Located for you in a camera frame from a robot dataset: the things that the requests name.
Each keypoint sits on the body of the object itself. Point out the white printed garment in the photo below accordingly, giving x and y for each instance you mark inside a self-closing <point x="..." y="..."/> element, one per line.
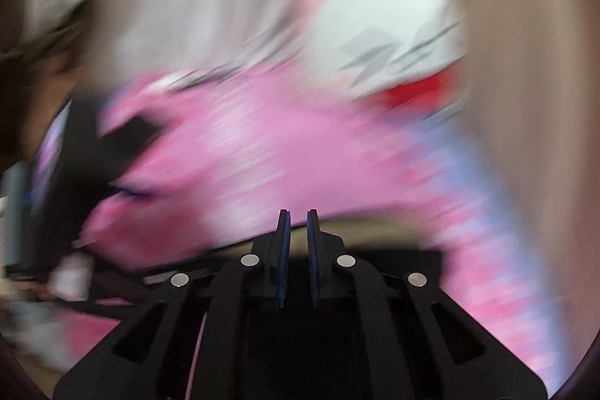
<point x="389" y="15"/>

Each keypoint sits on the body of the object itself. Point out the pink floral blanket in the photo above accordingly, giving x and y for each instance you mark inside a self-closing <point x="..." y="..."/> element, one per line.
<point x="281" y="137"/>

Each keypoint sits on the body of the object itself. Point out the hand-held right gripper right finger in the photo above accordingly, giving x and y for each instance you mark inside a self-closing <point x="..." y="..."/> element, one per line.
<point x="313" y="250"/>

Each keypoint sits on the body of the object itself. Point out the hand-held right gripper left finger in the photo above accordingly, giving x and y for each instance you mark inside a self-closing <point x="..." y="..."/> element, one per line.
<point x="282" y="250"/>

